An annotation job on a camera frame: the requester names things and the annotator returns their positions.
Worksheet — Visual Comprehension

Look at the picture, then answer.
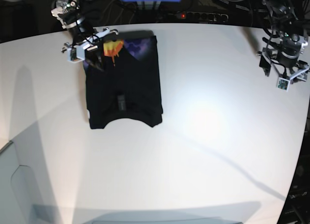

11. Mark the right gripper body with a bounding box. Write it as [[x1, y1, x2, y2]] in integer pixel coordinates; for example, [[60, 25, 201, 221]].
[[61, 24, 119, 52]]

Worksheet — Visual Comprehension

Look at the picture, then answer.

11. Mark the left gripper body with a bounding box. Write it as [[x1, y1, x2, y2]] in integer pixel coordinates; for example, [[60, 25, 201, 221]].
[[257, 41, 310, 82]]

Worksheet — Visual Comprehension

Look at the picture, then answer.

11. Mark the black T-shirt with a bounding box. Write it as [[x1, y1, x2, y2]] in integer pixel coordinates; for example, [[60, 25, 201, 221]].
[[83, 32, 163, 129]]

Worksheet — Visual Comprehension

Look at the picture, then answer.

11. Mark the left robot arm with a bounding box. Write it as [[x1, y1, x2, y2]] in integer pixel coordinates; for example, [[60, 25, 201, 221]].
[[257, 0, 310, 90]]

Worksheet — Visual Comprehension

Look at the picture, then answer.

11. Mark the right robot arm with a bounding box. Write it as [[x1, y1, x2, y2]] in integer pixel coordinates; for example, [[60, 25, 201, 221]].
[[51, 0, 118, 71]]

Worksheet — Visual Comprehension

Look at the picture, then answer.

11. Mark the black power strip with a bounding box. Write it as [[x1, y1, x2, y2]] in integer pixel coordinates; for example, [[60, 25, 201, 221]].
[[168, 12, 229, 23]]

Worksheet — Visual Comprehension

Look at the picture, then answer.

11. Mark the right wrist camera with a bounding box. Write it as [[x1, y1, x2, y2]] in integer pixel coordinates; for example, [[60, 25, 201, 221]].
[[66, 48, 85, 63]]

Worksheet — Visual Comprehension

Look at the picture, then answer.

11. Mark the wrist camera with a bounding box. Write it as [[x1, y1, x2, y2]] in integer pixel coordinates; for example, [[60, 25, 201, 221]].
[[276, 77, 291, 92], [66, 48, 85, 63]]

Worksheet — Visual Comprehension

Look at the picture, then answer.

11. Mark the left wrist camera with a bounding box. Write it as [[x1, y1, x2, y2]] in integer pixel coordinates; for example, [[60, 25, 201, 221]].
[[276, 77, 291, 92]]

